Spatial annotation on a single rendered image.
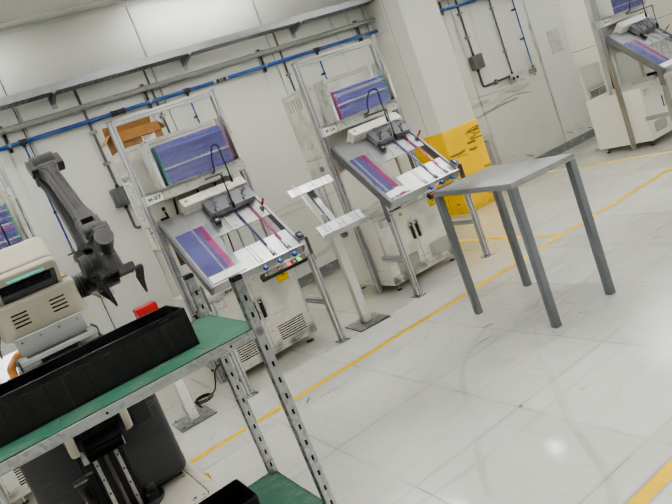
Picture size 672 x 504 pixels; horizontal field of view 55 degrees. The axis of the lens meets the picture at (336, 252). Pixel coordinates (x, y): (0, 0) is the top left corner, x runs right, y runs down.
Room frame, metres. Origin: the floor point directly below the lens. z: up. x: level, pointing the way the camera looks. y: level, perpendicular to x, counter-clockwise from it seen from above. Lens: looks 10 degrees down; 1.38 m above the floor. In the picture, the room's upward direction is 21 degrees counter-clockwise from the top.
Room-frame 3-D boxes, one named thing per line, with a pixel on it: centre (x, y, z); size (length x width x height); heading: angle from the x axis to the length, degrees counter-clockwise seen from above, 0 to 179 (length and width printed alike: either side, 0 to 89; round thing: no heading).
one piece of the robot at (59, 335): (2.13, 0.97, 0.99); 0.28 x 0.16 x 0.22; 119
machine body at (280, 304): (4.62, 0.78, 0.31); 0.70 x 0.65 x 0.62; 118
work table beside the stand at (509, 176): (3.57, -1.00, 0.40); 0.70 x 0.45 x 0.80; 22
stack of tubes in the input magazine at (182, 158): (4.54, 0.67, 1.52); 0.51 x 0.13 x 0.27; 118
